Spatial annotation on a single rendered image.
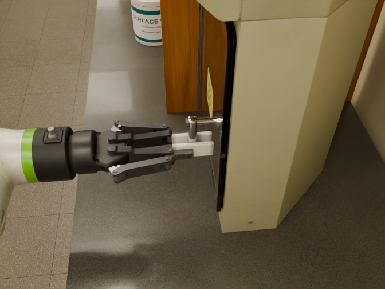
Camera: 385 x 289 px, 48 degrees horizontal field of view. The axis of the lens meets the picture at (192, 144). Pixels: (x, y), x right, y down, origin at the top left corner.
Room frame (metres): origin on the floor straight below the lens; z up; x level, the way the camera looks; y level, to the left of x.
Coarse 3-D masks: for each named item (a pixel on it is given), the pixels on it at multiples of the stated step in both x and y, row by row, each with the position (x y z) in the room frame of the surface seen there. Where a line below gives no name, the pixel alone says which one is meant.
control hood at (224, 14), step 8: (200, 0) 0.48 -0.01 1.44; (208, 0) 0.48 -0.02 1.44; (216, 0) 0.48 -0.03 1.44; (224, 0) 0.48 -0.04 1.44; (232, 0) 0.48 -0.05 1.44; (240, 0) 0.48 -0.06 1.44; (208, 8) 0.48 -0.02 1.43; (216, 8) 0.48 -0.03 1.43; (224, 8) 0.48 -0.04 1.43; (232, 8) 0.48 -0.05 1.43; (240, 8) 0.48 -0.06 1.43; (216, 16) 0.48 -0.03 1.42; (224, 16) 0.48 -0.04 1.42; (232, 16) 0.48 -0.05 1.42; (240, 16) 0.48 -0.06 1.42
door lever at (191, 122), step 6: (216, 114) 0.53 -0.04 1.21; (186, 120) 0.52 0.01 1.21; (192, 120) 0.52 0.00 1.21; (198, 120) 0.52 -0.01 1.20; (204, 120) 0.52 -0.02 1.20; (210, 120) 0.53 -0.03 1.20; (216, 120) 0.53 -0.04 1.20; (192, 126) 0.52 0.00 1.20; (216, 126) 0.52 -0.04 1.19; (192, 132) 0.52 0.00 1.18; (192, 138) 0.52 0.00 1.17
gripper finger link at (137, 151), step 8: (112, 152) 0.50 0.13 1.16; (120, 152) 0.50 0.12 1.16; (128, 152) 0.50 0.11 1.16; (136, 152) 0.50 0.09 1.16; (144, 152) 0.50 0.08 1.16; (152, 152) 0.50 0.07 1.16; (160, 152) 0.50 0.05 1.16; (168, 152) 0.50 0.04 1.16; (128, 160) 0.50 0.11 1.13; (136, 160) 0.50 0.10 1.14; (144, 160) 0.50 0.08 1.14
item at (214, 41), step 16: (208, 16) 0.68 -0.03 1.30; (208, 32) 0.68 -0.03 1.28; (224, 32) 0.52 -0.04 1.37; (208, 48) 0.67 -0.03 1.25; (224, 48) 0.51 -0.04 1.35; (208, 64) 0.66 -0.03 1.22; (224, 64) 0.50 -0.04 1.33; (224, 80) 0.49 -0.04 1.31; (224, 96) 0.49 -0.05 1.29; (208, 112) 0.64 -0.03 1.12; (224, 112) 0.49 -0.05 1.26; (208, 128) 0.63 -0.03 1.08; (224, 128) 0.49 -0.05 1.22; (224, 144) 0.49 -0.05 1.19; (208, 160) 0.62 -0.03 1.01; (224, 160) 0.49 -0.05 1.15
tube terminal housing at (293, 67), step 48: (288, 0) 0.49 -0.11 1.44; (336, 0) 0.50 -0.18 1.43; (240, 48) 0.48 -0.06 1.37; (288, 48) 0.49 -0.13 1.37; (336, 48) 0.54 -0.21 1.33; (240, 96) 0.48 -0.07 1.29; (288, 96) 0.49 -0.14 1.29; (336, 96) 0.60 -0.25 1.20; (240, 144) 0.48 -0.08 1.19; (288, 144) 0.49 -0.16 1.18; (240, 192) 0.48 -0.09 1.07; (288, 192) 0.51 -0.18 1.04
